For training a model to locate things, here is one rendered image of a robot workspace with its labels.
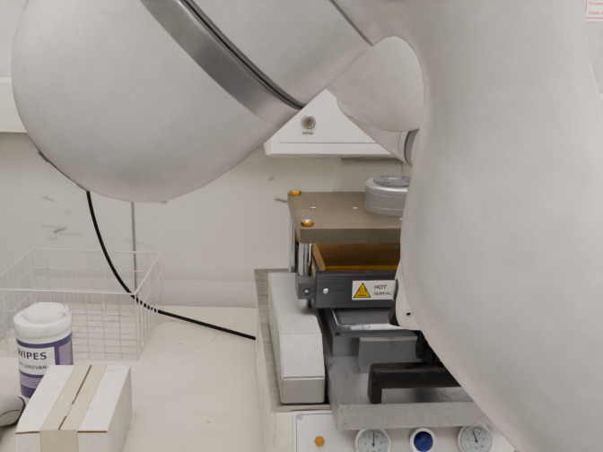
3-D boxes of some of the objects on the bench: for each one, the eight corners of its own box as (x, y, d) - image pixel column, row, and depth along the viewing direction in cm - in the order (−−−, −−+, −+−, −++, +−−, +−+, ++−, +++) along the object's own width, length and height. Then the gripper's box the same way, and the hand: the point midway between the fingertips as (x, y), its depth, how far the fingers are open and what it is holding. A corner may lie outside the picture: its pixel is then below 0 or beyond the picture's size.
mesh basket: (36, 307, 159) (31, 247, 155) (163, 312, 158) (161, 252, 154) (-9, 356, 137) (-16, 288, 133) (138, 361, 137) (135, 293, 133)
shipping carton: (55, 415, 119) (50, 362, 116) (139, 418, 119) (136, 365, 116) (10, 491, 101) (4, 430, 98) (109, 493, 101) (106, 432, 98)
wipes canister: (30, 380, 129) (23, 297, 125) (83, 382, 129) (77, 299, 125) (12, 407, 121) (4, 319, 116) (67, 409, 121) (61, 320, 116)
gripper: (519, 207, 80) (483, 334, 90) (375, 207, 78) (357, 337, 89) (543, 253, 74) (502, 384, 84) (388, 254, 72) (367, 387, 83)
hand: (430, 347), depth 86 cm, fingers closed, pressing on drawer
